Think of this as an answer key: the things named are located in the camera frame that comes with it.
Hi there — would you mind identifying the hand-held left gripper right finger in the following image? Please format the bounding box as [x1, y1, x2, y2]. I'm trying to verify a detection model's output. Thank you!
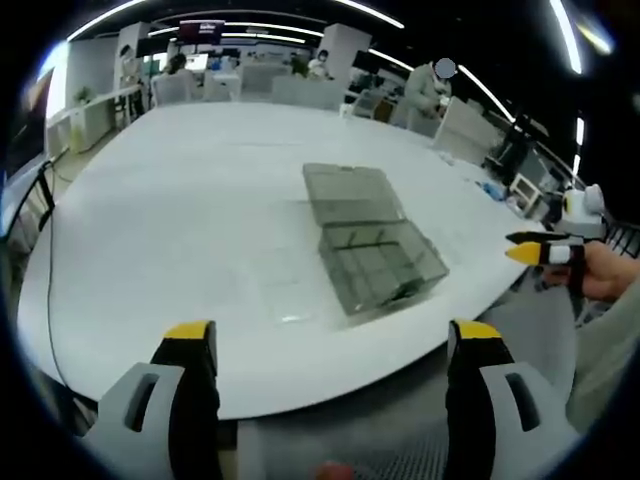
[444, 318, 582, 480]

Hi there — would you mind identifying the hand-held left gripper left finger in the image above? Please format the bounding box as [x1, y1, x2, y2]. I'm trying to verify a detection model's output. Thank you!
[81, 319, 224, 480]

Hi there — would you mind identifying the transparent grey dual guide fixture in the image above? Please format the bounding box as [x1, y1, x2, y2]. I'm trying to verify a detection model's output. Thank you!
[301, 161, 451, 318]

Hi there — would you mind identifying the clear plastic divider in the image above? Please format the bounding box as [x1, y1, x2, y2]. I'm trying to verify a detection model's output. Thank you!
[253, 198, 332, 325]

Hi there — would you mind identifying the person's right hand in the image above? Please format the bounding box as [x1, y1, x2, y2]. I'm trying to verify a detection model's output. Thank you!
[541, 244, 640, 304]

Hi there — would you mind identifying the person's left hand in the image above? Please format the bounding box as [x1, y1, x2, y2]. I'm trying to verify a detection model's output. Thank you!
[313, 461, 354, 480]

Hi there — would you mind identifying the white open cube shelf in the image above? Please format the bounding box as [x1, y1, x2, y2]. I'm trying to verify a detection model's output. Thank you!
[508, 174, 545, 215]

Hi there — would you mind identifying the grey mesh office chair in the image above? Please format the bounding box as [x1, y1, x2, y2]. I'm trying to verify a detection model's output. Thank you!
[235, 387, 451, 480]

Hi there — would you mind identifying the white low shelf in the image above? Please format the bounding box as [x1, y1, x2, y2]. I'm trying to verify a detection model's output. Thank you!
[45, 93, 119, 154]

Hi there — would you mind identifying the hanging display screen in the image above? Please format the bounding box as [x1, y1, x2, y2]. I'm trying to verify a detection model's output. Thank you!
[178, 19, 225, 45]

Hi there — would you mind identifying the black cable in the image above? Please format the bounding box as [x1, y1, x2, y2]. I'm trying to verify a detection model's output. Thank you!
[43, 158, 69, 389]

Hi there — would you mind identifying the black chair frame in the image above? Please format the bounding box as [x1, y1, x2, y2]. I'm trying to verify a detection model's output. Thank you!
[27, 160, 57, 229]

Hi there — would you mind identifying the large dark wall screen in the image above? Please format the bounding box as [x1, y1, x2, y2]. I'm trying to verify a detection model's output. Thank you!
[5, 67, 55, 179]

